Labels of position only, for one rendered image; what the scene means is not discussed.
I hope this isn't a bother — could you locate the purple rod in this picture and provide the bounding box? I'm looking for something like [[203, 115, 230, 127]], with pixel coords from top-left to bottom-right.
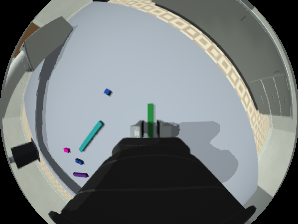
[[73, 172, 88, 178]]

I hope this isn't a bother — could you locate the turquoise rod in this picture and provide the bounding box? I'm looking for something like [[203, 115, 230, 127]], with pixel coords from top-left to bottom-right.
[[79, 120, 104, 152]]

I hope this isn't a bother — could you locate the green rod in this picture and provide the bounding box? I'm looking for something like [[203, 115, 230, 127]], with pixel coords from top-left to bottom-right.
[[148, 103, 153, 138]]

